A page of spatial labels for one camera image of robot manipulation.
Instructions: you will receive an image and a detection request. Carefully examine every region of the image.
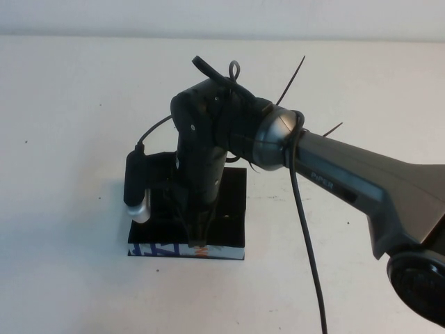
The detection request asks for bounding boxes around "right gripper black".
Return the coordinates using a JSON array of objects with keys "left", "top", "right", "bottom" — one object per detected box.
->
[{"left": 173, "top": 145, "right": 227, "bottom": 248}]

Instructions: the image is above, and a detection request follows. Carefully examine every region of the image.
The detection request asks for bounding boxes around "black glasses case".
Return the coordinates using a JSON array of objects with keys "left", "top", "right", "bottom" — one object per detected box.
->
[{"left": 127, "top": 166, "right": 248, "bottom": 262}]

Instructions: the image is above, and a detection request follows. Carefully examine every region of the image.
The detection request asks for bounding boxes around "right camera black mount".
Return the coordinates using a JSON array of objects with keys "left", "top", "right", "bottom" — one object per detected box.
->
[{"left": 144, "top": 151, "right": 181, "bottom": 196}]

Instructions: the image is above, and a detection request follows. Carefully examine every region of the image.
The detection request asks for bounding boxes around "right black-silver wrist camera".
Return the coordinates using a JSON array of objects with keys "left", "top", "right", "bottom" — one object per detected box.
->
[{"left": 121, "top": 149, "right": 152, "bottom": 223}]

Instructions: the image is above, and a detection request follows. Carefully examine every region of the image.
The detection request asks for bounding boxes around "short black cable tie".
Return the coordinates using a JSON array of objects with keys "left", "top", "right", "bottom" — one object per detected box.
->
[{"left": 321, "top": 121, "right": 343, "bottom": 137}]

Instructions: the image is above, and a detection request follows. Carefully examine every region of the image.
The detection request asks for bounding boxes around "long black cable tie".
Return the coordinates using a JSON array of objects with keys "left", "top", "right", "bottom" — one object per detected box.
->
[{"left": 277, "top": 54, "right": 307, "bottom": 105}]

